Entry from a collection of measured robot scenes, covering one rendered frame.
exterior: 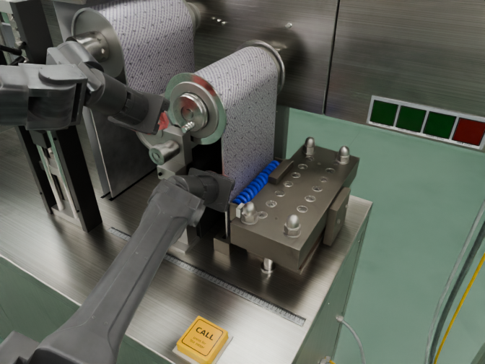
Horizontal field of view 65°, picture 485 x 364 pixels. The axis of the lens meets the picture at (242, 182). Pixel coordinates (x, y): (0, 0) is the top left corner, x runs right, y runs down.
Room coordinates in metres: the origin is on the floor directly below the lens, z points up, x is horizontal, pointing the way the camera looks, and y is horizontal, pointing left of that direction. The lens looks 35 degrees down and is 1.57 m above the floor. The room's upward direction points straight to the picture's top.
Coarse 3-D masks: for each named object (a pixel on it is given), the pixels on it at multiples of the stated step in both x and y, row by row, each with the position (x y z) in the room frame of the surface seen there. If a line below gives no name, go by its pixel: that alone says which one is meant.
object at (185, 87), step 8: (176, 88) 0.71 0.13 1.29; (184, 88) 0.70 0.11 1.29; (192, 88) 0.69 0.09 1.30; (200, 88) 0.68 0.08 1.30; (176, 96) 0.71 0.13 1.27; (200, 96) 0.68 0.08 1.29; (208, 96) 0.67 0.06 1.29; (208, 104) 0.67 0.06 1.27; (216, 112) 0.66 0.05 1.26; (176, 120) 0.71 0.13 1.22; (216, 120) 0.66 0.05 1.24; (208, 128) 0.67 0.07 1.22; (216, 128) 0.66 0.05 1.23; (200, 136) 0.68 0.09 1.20
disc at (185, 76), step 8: (184, 72) 0.70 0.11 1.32; (176, 80) 0.71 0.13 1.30; (184, 80) 0.70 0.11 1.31; (192, 80) 0.69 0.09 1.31; (200, 80) 0.68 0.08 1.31; (168, 88) 0.72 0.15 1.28; (208, 88) 0.67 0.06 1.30; (168, 96) 0.72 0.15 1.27; (216, 96) 0.66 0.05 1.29; (216, 104) 0.66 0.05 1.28; (168, 112) 0.73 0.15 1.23; (224, 112) 0.66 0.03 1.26; (224, 120) 0.66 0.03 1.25; (224, 128) 0.66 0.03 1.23; (192, 136) 0.70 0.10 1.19; (208, 136) 0.68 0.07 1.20; (216, 136) 0.67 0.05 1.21
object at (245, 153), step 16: (272, 112) 0.85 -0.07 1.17; (240, 128) 0.72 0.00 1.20; (256, 128) 0.78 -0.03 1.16; (272, 128) 0.86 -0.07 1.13; (224, 144) 0.67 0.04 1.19; (240, 144) 0.72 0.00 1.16; (256, 144) 0.79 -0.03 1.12; (272, 144) 0.86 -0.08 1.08; (224, 160) 0.67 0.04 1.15; (240, 160) 0.72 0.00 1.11; (256, 160) 0.79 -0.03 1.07; (240, 176) 0.72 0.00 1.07
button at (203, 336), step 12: (192, 324) 0.44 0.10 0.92; (204, 324) 0.44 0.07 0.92; (192, 336) 0.42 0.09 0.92; (204, 336) 0.42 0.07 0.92; (216, 336) 0.42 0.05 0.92; (180, 348) 0.40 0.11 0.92; (192, 348) 0.39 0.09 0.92; (204, 348) 0.39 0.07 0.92; (216, 348) 0.39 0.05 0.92; (204, 360) 0.37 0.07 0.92
